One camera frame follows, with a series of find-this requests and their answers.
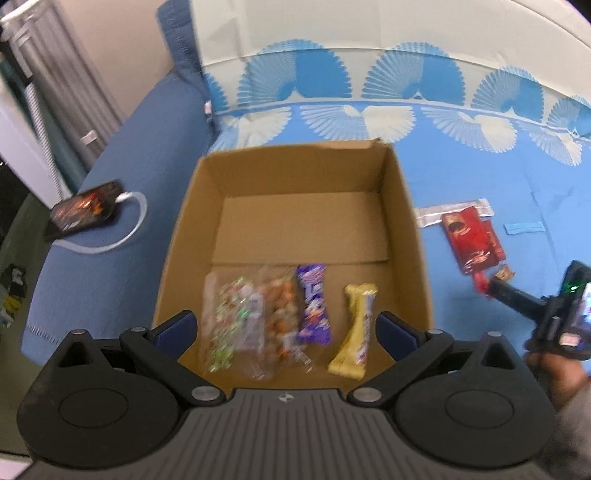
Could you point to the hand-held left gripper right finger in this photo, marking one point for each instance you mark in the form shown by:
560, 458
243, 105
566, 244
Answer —
392, 330

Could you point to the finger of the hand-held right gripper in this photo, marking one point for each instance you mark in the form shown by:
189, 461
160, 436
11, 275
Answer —
519, 297

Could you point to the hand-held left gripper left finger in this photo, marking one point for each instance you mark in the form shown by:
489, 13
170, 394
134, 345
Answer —
178, 330

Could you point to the small brown snack packet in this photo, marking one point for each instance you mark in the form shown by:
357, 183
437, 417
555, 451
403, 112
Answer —
505, 273

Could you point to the yellow snack bar packet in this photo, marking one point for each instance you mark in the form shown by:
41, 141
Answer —
355, 332

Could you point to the red stick packet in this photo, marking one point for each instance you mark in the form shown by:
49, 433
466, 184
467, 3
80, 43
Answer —
481, 282

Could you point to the clear candy packet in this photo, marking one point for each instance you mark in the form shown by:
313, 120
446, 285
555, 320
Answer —
231, 323

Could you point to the blue stick packet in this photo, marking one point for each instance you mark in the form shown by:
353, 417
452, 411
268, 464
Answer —
524, 228

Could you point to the red snack packet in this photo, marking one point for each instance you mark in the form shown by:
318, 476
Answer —
468, 240

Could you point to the purple snack packet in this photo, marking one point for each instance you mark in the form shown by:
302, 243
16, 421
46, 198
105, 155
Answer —
314, 304

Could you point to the orange quail egg packet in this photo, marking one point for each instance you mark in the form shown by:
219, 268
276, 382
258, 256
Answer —
281, 314

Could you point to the silver snack packet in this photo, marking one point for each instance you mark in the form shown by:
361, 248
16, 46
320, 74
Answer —
434, 214

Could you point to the cardboard box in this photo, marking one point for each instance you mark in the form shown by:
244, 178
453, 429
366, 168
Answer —
300, 221

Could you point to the person's right forearm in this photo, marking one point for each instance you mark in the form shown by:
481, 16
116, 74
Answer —
575, 438

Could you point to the person's right hand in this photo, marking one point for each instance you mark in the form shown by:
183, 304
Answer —
556, 376

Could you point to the blue fan-print blanket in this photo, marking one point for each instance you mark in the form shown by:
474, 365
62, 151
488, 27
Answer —
461, 157

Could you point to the black smartphone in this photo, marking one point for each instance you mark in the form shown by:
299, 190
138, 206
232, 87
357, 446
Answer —
83, 210

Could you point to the dark floor clutter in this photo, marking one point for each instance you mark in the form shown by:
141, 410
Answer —
14, 290

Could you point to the dark blue sofa cover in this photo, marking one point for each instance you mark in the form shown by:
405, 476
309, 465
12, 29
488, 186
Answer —
129, 152

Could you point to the white cabinet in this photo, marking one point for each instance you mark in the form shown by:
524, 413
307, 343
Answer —
18, 147

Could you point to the white rack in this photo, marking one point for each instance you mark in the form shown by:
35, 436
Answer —
18, 18

